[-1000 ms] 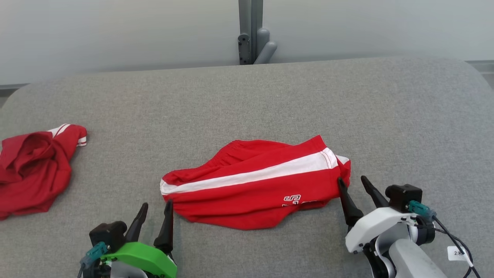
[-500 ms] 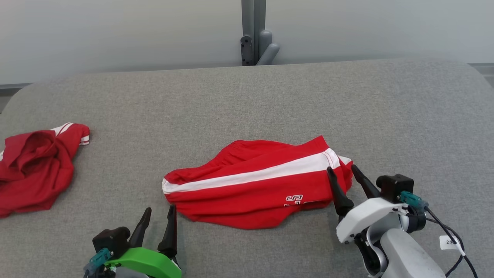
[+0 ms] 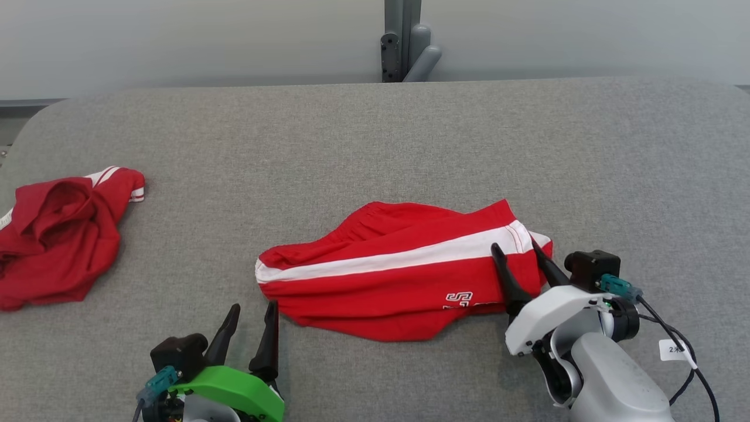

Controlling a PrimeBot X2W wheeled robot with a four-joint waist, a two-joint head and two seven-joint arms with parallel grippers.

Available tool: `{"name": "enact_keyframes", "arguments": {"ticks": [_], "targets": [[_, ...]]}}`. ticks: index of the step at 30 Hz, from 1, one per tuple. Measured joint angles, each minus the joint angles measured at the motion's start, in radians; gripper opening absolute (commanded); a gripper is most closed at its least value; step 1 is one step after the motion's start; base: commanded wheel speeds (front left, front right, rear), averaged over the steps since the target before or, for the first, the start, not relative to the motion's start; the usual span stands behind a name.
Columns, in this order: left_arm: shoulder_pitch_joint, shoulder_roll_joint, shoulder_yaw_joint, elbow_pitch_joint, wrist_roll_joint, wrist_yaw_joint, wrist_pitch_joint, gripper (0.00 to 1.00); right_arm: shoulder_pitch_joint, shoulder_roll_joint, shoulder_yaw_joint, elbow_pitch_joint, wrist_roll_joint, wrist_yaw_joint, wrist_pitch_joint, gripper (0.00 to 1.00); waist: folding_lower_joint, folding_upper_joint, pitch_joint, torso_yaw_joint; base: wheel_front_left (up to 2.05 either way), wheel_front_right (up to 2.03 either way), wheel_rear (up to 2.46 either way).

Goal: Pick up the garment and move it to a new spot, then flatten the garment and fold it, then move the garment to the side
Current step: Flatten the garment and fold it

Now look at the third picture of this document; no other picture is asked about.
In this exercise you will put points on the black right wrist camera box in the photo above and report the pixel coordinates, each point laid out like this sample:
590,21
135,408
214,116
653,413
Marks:
592,266

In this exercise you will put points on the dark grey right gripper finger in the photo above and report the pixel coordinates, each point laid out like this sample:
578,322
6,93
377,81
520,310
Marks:
511,287
554,272

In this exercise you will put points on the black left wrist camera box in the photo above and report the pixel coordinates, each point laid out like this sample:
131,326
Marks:
179,351

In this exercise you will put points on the teal right camera connector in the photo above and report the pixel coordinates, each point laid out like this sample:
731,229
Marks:
618,286

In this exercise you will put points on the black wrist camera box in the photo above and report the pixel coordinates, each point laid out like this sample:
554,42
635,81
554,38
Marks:
179,351
592,266

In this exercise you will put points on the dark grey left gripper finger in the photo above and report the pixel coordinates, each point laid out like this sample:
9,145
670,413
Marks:
224,340
268,351

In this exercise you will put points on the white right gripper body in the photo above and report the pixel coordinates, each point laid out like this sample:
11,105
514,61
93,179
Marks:
545,316

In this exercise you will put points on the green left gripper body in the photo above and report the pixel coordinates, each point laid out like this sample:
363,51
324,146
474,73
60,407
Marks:
246,390

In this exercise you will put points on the red polo shirt white collar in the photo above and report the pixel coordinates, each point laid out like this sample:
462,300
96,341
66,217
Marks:
58,252

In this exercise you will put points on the metal hinge bracket with holes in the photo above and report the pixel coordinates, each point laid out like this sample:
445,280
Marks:
389,58

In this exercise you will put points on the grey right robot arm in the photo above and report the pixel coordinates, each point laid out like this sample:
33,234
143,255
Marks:
615,381

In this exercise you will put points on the grey round tube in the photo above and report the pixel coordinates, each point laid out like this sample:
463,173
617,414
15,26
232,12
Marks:
425,61

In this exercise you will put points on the teal camera connector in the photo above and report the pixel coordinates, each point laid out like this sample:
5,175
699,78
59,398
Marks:
618,286
158,381

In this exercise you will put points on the grey metal frame post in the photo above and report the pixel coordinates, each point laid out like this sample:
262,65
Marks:
404,17

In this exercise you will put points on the red shorts white stripe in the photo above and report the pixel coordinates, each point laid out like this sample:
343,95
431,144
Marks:
381,293

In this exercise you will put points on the teal left camera connector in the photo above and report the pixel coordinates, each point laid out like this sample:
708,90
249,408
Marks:
158,381

